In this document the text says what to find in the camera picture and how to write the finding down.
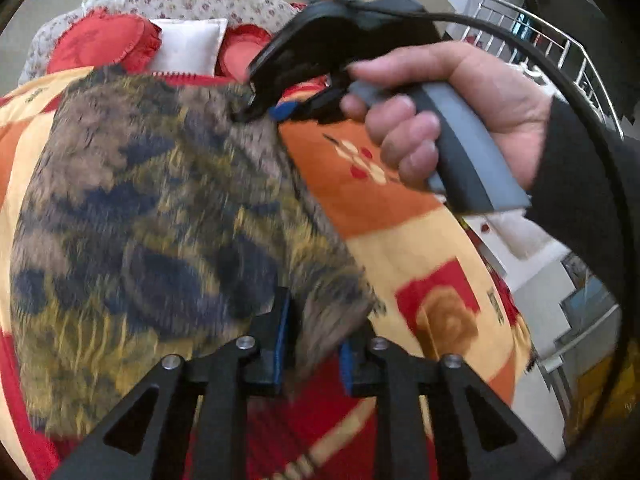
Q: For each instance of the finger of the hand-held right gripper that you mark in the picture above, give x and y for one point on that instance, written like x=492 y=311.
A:
x=320 y=105
x=295 y=45

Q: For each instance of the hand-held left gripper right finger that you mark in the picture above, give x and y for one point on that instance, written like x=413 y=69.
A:
x=346 y=370

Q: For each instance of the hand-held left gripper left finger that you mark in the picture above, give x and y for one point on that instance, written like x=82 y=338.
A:
x=282 y=332

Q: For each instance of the fuzzy brown patterned garment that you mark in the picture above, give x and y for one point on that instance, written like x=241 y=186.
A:
x=150 y=210

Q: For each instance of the person's right forearm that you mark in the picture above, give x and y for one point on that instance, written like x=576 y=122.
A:
x=585 y=175

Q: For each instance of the person's right hand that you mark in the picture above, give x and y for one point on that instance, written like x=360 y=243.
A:
x=490 y=85

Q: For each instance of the red ruffled pillow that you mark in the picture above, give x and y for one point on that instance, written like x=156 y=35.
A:
x=242 y=52
x=100 y=42

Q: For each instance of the white pillow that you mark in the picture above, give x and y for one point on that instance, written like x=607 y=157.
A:
x=187 y=45

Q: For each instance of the red orange printed blanket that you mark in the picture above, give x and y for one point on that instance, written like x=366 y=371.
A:
x=400 y=240

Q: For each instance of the metal railing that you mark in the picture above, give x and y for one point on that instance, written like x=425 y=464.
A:
x=555 y=45

